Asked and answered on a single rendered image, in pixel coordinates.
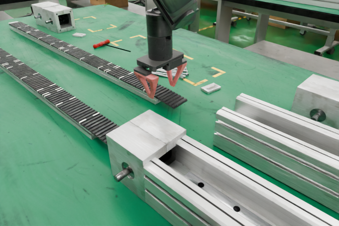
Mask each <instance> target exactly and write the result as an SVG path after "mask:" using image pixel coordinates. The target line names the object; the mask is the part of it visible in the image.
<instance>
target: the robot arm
mask: <svg viewBox="0 0 339 226"><path fill-rule="evenodd" d="M153 2H154V3H155V5H156V6H157V7H156V8H153V9H151V10H147V11H146V27H147V41H148V54H147V55H144V56H142V57H140V58H137V59H136V60H137V65H138V66H137V67H134V74H135V75H136V77H137V78H138V80H139V81H140V82H141V84H142V85H143V87H144V89H145V91H146V93H147V94H148V96H149V97H150V98H152V99H153V98H154V95H155V92H156V88H157V84H158V80H159V77H158V76H156V75H154V74H152V71H153V72H156V70H157V69H160V68H162V69H164V70H166V73H167V77H168V80H169V83H170V86H172V87H175V85H176V83H177V81H178V79H179V77H180V75H181V73H182V72H183V70H184V68H185V67H186V65H187V59H185V58H184V53H183V52H180V51H177V50H174V49H173V38H172V30H177V29H180V28H182V27H185V26H187V25H190V24H192V23H193V22H194V21H195V18H196V13H197V12H198V11H199V9H198V4H197V1H196V0H153ZM148 68H149V70H148ZM174 68H178V70H177V72H176V75H175V77H174V80H173V78H172V69H174ZM146 79H147V82H149V83H150V89H151V90H149V87H148V85H147V82H146Z"/></svg>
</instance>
